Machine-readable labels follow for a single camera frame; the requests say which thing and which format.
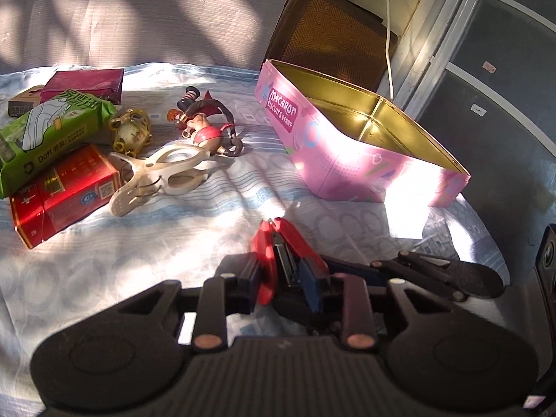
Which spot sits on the grey padded backboard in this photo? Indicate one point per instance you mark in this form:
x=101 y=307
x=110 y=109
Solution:
x=116 y=33

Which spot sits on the red anime figurine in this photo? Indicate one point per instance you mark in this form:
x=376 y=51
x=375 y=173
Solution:
x=206 y=122

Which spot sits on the pink macaron biscuit tin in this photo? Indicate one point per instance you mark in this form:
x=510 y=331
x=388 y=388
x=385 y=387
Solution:
x=352 y=144

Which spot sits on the red cigarette box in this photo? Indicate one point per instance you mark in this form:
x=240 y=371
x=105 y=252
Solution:
x=77 y=185

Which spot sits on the cream plastic clip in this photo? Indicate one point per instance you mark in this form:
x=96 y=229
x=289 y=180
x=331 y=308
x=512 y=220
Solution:
x=175 y=169

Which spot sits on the blue patterned bedsheet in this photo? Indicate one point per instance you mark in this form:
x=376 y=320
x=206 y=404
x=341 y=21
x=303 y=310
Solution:
x=102 y=259

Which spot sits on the gold ornate trinket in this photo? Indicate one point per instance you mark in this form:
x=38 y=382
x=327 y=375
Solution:
x=131 y=131

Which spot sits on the green snack packet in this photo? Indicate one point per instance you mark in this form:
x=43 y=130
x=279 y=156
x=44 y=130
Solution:
x=35 y=140

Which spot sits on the magenta wallet box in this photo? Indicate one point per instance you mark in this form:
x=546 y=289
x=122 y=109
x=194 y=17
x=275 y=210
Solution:
x=103 y=83

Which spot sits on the small brown cardboard box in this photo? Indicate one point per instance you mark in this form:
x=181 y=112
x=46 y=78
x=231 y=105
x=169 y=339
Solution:
x=24 y=101

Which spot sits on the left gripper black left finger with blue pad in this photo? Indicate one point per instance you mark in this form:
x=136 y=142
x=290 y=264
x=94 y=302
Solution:
x=233 y=289

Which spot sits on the frosted glass door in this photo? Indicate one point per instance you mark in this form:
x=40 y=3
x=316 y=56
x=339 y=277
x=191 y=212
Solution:
x=480 y=76

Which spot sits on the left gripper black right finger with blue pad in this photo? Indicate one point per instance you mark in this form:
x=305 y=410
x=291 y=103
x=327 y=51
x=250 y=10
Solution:
x=342 y=297

